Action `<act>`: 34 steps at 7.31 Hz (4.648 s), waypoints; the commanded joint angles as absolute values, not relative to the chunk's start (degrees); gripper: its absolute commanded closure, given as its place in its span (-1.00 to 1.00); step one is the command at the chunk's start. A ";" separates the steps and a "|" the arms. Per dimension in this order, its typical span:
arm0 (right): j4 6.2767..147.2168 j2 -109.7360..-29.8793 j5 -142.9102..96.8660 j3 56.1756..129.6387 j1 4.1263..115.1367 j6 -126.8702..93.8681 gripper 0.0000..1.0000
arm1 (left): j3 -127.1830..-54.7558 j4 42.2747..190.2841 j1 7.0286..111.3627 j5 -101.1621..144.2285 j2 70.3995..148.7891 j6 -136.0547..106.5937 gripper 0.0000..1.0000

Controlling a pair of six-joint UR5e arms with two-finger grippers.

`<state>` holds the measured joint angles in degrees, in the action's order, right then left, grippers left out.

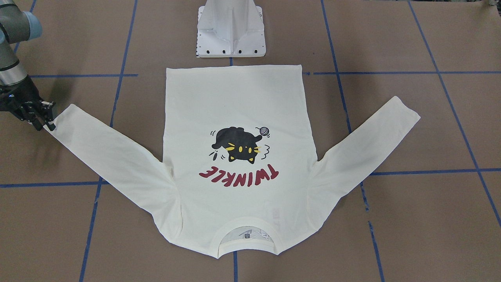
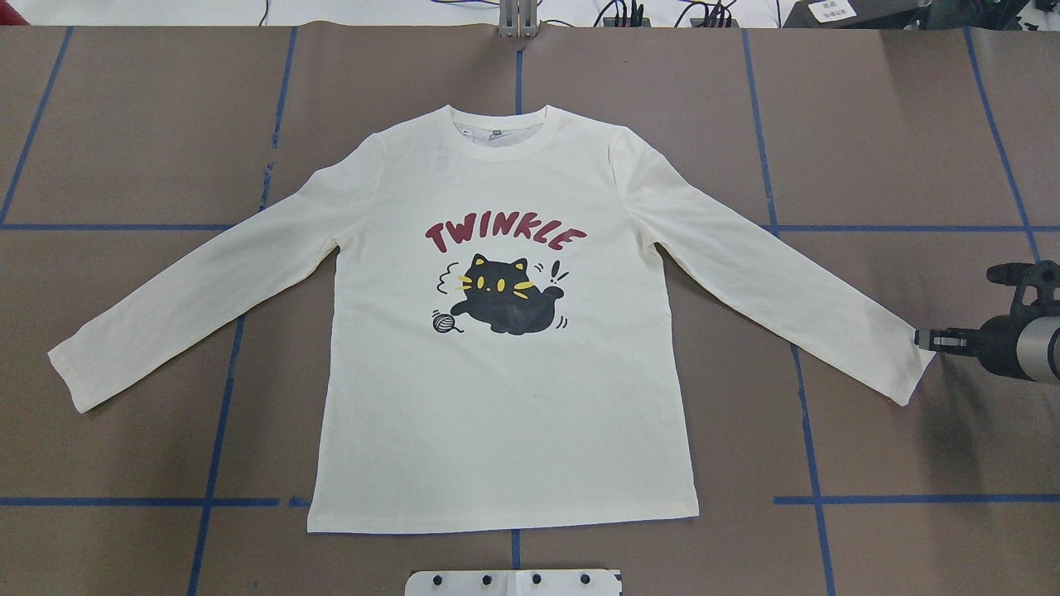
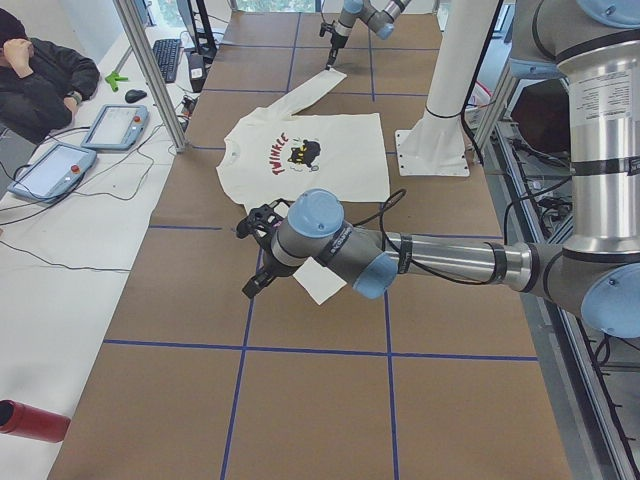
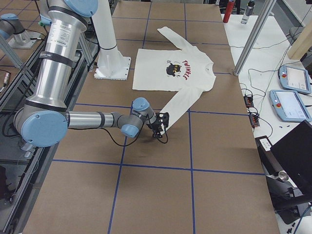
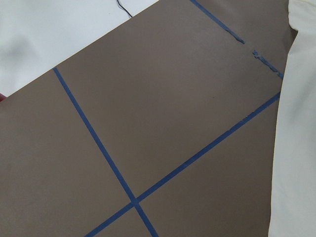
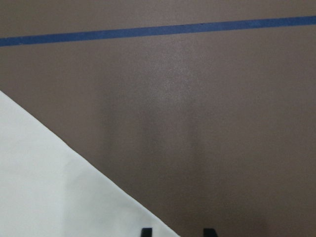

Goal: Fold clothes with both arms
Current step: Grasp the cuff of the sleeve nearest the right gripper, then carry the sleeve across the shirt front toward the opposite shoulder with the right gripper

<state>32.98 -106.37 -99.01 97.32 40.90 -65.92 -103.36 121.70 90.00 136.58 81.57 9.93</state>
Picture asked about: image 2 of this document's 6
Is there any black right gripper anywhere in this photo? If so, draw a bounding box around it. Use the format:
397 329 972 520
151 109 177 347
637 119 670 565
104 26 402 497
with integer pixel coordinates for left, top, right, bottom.
915 317 1024 373

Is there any cream long-sleeve cat shirt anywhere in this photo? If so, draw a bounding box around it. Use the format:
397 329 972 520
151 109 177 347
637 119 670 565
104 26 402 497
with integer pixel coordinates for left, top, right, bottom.
49 106 932 534

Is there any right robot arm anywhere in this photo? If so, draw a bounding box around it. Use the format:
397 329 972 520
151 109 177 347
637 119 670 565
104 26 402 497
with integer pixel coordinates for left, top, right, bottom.
913 315 1059 385

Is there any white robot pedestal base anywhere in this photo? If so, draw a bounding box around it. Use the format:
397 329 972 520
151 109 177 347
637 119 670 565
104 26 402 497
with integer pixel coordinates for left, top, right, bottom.
404 569 624 595

